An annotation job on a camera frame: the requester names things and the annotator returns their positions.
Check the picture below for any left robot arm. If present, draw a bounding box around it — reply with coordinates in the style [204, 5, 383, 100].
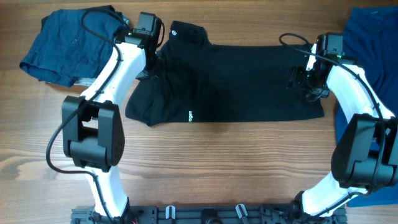
[62, 12, 164, 223]

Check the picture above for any right white rail clip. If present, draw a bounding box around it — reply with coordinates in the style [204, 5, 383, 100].
[235, 203, 248, 219]

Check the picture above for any black t-shirt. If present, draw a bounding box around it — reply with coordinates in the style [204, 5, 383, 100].
[125, 21, 324, 126]

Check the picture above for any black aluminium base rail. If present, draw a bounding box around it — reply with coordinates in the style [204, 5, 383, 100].
[70, 204, 348, 224]

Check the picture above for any left white rail clip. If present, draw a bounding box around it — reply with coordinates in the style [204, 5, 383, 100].
[165, 205, 176, 220]

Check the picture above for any folded dark blue shirt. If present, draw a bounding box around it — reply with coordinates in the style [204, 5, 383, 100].
[19, 5, 129, 87]

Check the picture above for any blue t-shirt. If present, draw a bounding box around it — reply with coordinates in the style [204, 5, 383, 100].
[335, 6, 398, 208]

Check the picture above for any white rail clip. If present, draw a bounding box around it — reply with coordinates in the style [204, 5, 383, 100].
[165, 205, 176, 220]
[235, 203, 248, 219]

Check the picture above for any right black cable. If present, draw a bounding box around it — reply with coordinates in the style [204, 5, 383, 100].
[278, 32, 388, 218]

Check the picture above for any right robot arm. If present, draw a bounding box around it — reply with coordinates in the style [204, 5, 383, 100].
[286, 32, 397, 223]

